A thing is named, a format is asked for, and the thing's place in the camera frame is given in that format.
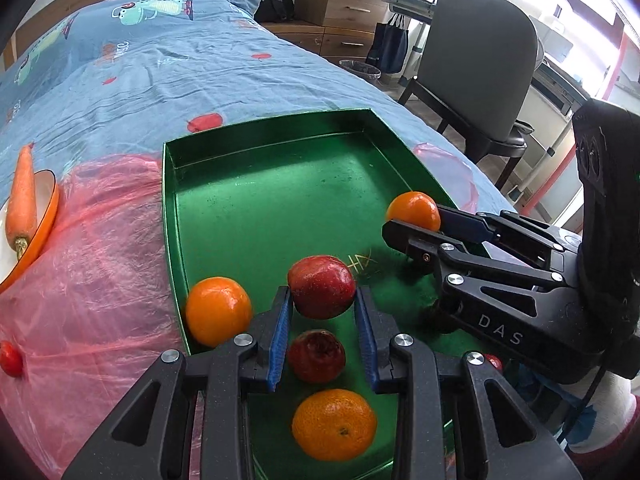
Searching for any small red apple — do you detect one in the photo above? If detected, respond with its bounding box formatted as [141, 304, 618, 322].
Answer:
[288, 255, 357, 320]
[0, 340, 24, 378]
[288, 330, 346, 385]

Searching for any large orange mandarin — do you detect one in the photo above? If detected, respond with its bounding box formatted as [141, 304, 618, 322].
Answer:
[291, 389, 378, 462]

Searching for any right blue gloved hand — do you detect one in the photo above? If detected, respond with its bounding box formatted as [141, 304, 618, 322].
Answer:
[515, 364, 639, 471]

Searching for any grey desk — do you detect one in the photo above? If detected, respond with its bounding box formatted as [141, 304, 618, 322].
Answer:
[374, 0, 616, 201]

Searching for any green rectangular tray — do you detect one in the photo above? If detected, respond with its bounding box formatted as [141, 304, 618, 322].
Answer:
[163, 110, 488, 479]

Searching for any grey black chair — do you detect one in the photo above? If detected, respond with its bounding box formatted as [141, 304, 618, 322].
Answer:
[398, 0, 539, 191]

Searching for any dark blue tote bag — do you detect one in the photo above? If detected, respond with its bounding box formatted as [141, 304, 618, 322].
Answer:
[366, 13, 408, 74]

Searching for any pink plastic sheet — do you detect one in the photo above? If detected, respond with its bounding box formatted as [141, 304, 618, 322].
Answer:
[0, 142, 482, 480]

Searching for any wooden drawer cabinet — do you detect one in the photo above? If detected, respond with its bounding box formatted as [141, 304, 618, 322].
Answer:
[264, 0, 388, 64]

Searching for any orange white shallow bowl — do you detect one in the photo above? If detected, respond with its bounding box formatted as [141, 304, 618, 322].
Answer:
[0, 169, 61, 295]

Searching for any orange carrot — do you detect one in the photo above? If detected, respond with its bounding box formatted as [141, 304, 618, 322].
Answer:
[6, 143, 38, 260]

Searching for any blue cartoon bed sheet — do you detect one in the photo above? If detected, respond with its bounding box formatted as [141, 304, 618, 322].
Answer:
[1, 0, 509, 212]

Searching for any wire mesh trash bin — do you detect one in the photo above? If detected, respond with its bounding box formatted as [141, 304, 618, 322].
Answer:
[338, 58, 382, 84]

